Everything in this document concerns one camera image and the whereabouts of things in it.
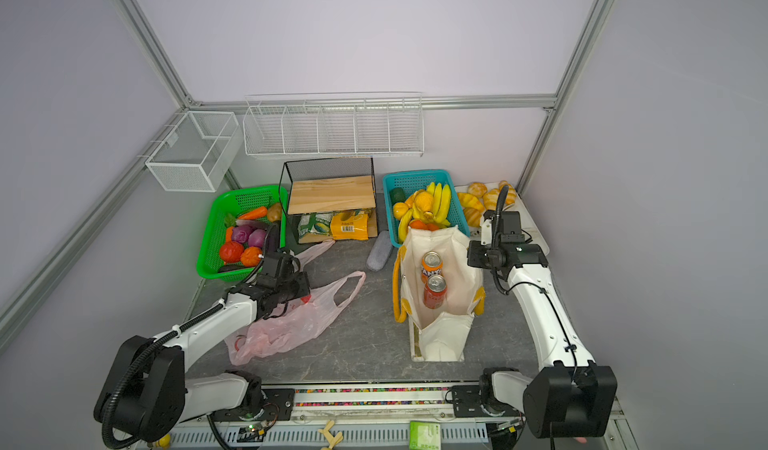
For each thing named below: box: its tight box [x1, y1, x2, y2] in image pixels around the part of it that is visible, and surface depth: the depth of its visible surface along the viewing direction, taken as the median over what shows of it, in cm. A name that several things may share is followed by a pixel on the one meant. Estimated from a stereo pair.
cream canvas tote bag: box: [392, 225, 486, 362], surface depth 84 cm
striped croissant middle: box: [483, 188, 500, 211], surface depth 117 cm
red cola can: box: [423, 274, 447, 309], surface depth 85 cm
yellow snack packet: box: [330, 212, 369, 241], surface depth 104 cm
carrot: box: [238, 206, 267, 220], surface depth 114 cm
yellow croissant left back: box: [458, 192, 484, 212], surface depth 117 cm
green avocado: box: [389, 187, 406, 206], surface depth 115 cm
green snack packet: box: [298, 212, 333, 237], surface depth 107 cm
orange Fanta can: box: [421, 250, 444, 284], surface depth 91 cm
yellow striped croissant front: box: [463, 207, 483, 227], surface depth 110 cm
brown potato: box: [268, 202, 283, 223], surface depth 111 cm
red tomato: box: [220, 240, 245, 263], surface depth 98 cm
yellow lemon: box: [393, 202, 409, 220], surface depth 111 cm
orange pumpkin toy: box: [240, 246, 263, 267], surface depth 98 cm
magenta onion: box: [248, 229, 266, 248], surface depth 102 cm
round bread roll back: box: [467, 182, 488, 198], surface depth 122 cm
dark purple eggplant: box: [265, 222, 281, 253], surface depth 101 cm
